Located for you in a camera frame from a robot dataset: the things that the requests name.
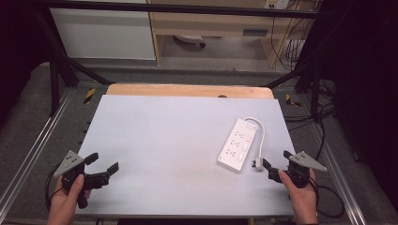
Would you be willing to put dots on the wooden table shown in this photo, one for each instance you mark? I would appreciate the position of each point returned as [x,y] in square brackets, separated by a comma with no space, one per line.
[187,90]

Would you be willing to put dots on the white cabinet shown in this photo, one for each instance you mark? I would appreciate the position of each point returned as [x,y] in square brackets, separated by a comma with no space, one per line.
[103,34]

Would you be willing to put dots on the white plug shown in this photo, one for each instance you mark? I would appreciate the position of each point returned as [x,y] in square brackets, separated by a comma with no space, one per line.
[257,164]

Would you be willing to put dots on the person's left hand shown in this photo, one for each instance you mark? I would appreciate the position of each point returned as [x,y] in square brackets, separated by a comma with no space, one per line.
[65,201]

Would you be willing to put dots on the white power strip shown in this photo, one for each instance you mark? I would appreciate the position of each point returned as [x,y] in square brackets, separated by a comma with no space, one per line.
[237,144]

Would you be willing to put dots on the wooden desk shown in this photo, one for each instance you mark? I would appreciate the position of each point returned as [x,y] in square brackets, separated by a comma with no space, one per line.
[212,26]

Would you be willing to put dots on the white table board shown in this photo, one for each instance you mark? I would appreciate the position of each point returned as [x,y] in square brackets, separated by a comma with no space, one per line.
[162,146]

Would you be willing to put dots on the yellow black tape strip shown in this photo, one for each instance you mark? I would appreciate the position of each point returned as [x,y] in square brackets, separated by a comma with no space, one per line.
[89,95]
[291,100]

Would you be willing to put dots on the black metal crossbar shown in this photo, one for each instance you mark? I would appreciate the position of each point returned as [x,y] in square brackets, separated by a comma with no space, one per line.
[175,8]

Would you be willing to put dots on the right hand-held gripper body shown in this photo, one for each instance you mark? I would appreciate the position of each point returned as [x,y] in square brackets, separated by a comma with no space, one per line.
[305,161]

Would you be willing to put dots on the chair base with caster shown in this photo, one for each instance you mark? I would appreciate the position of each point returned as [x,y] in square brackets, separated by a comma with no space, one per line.
[191,39]

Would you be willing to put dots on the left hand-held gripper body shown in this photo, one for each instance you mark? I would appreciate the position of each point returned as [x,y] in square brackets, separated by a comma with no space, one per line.
[68,163]

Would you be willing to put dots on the aluminium rail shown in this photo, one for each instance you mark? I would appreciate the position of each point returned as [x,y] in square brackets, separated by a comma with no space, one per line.
[31,150]
[341,181]

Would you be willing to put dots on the black metal stand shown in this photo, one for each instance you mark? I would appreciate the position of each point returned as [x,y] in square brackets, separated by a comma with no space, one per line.
[313,78]
[59,68]

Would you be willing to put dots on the person's right hand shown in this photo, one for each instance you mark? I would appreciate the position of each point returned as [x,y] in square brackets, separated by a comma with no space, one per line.
[301,198]

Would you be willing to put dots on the white wall socket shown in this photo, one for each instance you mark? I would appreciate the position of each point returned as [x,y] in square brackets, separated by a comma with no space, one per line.
[276,3]

